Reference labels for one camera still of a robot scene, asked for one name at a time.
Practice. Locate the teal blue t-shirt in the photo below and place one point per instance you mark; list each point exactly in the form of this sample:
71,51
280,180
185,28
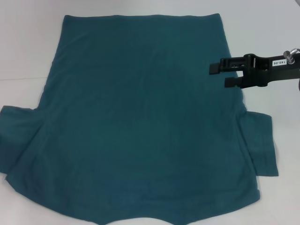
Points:
140,112

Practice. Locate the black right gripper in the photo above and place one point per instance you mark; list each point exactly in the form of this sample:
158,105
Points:
257,75

